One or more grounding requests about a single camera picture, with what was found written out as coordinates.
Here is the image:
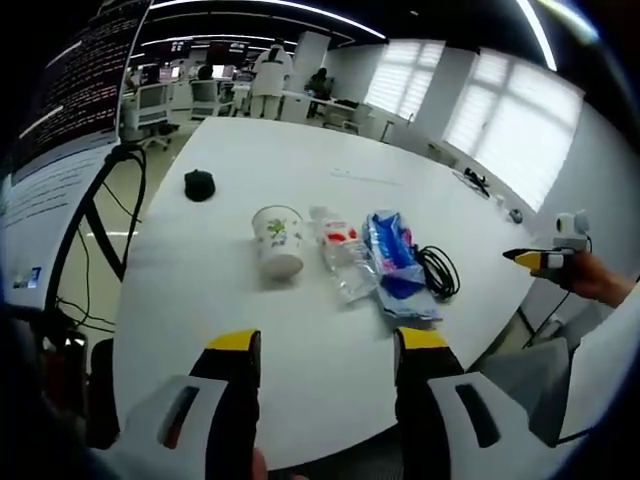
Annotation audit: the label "small black round object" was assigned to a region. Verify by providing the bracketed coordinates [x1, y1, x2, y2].
[183, 169, 217, 203]

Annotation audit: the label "black cable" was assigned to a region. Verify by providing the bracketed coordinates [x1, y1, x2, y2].
[412, 244, 461, 303]

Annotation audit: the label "grey chair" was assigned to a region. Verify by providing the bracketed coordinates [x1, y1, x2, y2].
[469, 335, 574, 449]

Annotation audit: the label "black monitor stand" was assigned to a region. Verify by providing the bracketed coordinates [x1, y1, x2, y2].
[43, 143, 149, 321]

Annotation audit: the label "crushed clear plastic bottle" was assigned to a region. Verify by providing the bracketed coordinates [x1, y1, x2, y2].
[307, 204, 382, 305]

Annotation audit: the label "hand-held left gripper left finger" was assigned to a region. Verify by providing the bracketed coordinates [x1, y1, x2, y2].
[117, 328, 262, 480]

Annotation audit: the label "person's right hand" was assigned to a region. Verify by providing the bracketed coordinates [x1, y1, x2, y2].
[563, 252, 632, 302]

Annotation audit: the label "blue plastic wrapper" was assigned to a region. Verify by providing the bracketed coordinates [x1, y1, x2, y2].
[360, 209, 445, 322]

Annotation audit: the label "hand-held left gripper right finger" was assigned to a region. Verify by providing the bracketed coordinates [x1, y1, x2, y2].
[392, 327, 544, 480]

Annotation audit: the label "white office chair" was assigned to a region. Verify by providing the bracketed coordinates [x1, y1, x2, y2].
[189, 79, 224, 121]
[122, 82, 176, 150]

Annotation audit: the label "black hanging cables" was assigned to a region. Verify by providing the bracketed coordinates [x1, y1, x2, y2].
[52, 184, 144, 334]

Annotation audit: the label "person's left hand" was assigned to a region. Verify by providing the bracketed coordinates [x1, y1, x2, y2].
[250, 447, 269, 480]

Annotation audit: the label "black object on windowsill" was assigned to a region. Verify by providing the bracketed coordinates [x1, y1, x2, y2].
[462, 167, 492, 197]

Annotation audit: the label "white floral paper cup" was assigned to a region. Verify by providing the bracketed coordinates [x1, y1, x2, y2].
[251, 204, 306, 282]

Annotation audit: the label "large monitor screen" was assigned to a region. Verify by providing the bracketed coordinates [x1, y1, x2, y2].
[0, 0, 151, 296]

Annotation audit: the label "white table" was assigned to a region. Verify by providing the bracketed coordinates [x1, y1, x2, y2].
[112, 116, 539, 474]

